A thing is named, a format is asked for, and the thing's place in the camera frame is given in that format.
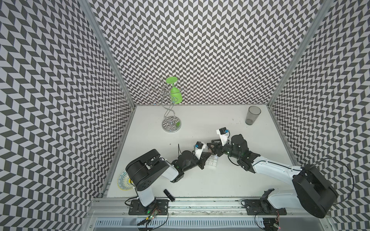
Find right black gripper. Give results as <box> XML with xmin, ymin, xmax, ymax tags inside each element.
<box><xmin>206</xmin><ymin>138</ymin><xmax>241</xmax><ymax>159</ymax></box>

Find clear acrylic lipstick organizer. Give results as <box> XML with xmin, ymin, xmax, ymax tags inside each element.
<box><xmin>205</xmin><ymin>149</ymin><xmax>218</xmax><ymax>168</ymax></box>

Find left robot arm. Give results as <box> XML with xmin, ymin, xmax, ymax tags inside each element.
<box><xmin>125</xmin><ymin>149</ymin><xmax>212</xmax><ymax>207</ymax></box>

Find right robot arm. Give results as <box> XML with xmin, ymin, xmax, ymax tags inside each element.
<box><xmin>207</xmin><ymin>134</ymin><xmax>338</xmax><ymax>218</ymax></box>

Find grey transparent tumbler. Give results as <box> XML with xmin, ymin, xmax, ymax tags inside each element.
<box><xmin>245</xmin><ymin>106</ymin><xmax>261</xmax><ymax>125</ymax></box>

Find yellow patterned plate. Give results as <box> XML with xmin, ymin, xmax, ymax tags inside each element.
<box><xmin>117</xmin><ymin>170</ymin><xmax>134</xmax><ymax>191</ymax></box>

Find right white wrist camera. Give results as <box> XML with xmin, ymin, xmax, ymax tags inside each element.
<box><xmin>216</xmin><ymin>127</ymin><xmax>230</xmax><ymax>146</ymax></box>

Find chrome wire stand green leaves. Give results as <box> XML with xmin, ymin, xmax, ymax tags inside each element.
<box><xmin>144</xmin><ymin>76</ymin><xmax>183</xmax><ymax>133</ymax></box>

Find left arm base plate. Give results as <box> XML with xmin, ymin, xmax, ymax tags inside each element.
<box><xmin>128</xmin><ymin>199</ymin><xmax>170</xmax><ymax>216</ymax></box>

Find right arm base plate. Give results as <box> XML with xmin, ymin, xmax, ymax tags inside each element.
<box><xmin>241</xmin><ymin>199</ymin><xmax>287</xmax><ymax>216</ymax></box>

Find aluminium front rail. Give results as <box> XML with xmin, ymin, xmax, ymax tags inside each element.
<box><xmin>86</xmin><ymin>197</ymin><xmax>330</xmax><ymax>218</ymax></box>

